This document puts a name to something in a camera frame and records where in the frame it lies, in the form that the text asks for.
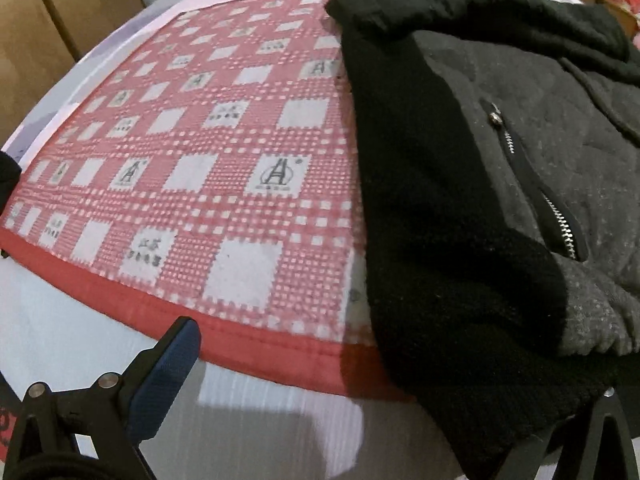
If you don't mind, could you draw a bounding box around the patchwork bed sheet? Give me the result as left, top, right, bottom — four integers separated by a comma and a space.
0, 0, 601, 480

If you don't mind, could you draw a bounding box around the grey and black jacket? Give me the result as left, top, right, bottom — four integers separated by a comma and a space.
325, 0, 640, 480

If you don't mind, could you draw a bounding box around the dark cloth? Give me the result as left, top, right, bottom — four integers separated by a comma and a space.
0, 152, 23, 206

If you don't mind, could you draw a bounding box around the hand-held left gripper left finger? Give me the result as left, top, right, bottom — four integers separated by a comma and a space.
7, 316, 202, 480

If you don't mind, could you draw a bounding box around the red checked blanket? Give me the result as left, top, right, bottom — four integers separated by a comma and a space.
0, 0, 416, 403

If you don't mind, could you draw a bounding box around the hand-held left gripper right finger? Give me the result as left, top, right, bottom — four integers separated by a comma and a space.
505, 387, 640, 480

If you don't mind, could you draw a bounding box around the wooden wardrobe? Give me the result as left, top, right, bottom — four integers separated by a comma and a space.
0, 0, 166, 146

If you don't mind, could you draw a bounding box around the wooden drawer cabinet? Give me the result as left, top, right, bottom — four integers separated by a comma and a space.
550, 0, 640, 36

